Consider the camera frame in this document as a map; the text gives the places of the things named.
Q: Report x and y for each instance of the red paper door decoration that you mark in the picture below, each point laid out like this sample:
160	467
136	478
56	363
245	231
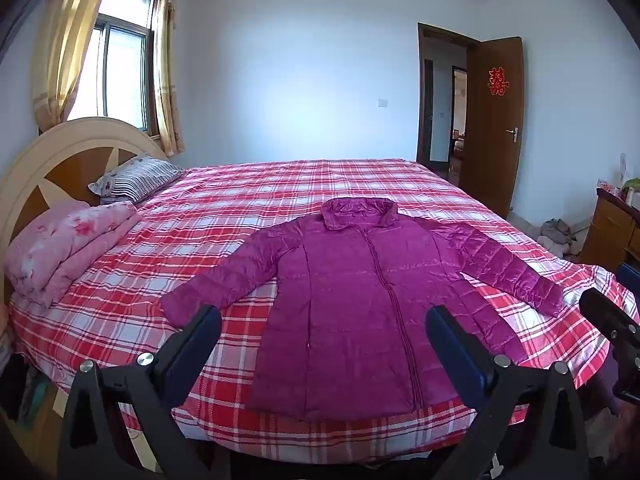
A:
497	81

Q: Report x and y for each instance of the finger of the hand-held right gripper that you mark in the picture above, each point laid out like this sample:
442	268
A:
631	275
607	312

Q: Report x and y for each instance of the yellow curtain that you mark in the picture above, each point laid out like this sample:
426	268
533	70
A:
65	35
167	85

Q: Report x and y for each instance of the window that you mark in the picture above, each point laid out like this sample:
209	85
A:
125	60

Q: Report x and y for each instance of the pile of clothes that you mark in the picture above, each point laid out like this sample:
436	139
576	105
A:
555	235

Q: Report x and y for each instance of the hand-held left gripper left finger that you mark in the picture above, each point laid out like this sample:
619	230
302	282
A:
200	340

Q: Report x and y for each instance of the white bottle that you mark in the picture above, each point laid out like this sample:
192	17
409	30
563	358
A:
627	193

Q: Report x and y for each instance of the striped pillow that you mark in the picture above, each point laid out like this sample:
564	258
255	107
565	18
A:
135	180

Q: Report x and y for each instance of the wooden cabinet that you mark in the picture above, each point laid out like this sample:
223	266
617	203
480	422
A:
605	230

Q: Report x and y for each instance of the brown door frame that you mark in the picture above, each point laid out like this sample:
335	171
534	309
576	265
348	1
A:
421	85

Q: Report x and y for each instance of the pink floral folded quilt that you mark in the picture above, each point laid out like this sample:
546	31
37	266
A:
65	245

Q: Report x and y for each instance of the green object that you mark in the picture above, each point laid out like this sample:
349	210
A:
632	182

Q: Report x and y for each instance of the red plaid bed sheet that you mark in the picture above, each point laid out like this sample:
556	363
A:
225	200

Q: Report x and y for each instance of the brown wooden door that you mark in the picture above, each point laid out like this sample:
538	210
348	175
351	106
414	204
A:
492	150

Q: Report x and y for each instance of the magenta puffer jacket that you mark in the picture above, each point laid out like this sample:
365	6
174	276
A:
340	310

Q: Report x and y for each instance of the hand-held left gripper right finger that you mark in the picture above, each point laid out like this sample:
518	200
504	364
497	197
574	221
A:
450	342

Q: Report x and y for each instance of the wooden bed headboard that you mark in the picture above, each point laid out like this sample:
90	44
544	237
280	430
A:
65	170

